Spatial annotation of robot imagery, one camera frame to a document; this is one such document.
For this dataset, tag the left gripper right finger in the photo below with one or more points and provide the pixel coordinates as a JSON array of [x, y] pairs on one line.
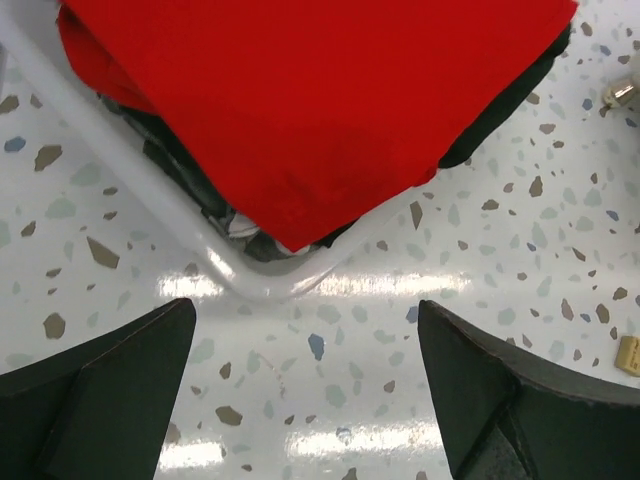
[[504, 413]]

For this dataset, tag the small tan eraser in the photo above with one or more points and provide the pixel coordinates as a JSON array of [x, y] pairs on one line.
[[628, 355]]

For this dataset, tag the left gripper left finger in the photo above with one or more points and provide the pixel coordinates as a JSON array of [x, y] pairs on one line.
[[101, 409]]

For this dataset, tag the black cloth under red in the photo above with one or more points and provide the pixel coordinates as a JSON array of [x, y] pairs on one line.
[[166, 151]]

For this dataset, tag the white plastic basket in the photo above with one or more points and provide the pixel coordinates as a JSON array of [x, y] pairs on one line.
[[29, 34]]

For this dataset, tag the round beige drawer organizer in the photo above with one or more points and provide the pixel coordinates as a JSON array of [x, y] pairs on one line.
[[622, 91]]

